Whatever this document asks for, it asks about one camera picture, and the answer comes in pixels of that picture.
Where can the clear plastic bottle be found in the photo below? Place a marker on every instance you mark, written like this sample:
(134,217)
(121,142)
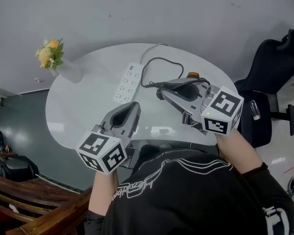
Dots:
(254,109)

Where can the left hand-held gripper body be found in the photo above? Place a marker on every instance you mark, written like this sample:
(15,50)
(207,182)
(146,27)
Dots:
(101,150)

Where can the black bag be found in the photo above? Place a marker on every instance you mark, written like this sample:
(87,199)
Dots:
(16,169)

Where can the yellow flower bouquet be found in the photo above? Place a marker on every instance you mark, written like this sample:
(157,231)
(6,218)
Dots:
(50,54)

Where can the black office chair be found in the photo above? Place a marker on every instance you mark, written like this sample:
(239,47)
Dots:
(272,77)

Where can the person's black printed shirt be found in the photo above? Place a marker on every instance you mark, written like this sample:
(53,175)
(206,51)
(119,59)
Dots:
(186,197)

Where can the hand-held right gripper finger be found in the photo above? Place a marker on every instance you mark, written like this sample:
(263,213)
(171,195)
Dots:
(186,81)
(178,101)

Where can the white power strip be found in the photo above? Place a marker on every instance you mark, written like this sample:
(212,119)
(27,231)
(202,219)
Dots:
(128,84)

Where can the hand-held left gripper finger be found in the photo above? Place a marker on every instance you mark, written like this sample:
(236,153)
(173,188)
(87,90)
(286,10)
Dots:
(136,121)
(107,115)

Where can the brown wooden bench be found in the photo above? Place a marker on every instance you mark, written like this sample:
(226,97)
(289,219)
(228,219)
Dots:
(39,204)

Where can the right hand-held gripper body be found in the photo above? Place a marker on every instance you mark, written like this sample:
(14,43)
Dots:
(223,111)

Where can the white vase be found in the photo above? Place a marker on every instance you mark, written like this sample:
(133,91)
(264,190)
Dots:
(69,72)

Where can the person's right forearm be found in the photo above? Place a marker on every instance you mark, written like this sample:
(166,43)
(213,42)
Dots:
(240,153)

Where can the orange grey hair dryer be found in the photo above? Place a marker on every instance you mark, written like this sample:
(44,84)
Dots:
(193,75)

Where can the person's left forearm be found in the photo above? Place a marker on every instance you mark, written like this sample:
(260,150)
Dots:
(103,192)

